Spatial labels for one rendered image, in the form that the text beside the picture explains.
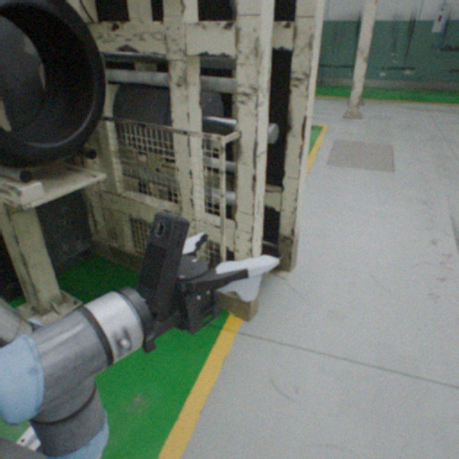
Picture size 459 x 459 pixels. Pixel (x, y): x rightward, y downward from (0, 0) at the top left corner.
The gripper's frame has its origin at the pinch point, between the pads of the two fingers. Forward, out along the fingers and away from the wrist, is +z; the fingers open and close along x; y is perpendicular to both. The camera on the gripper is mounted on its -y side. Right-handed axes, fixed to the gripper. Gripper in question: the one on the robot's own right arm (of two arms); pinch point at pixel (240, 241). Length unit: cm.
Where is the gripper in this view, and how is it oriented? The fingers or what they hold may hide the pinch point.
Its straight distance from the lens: 55.8
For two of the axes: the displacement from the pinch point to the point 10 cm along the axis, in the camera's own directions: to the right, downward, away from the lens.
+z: 7.1, -3.6, 6.1
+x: 7.0, 2.4, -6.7
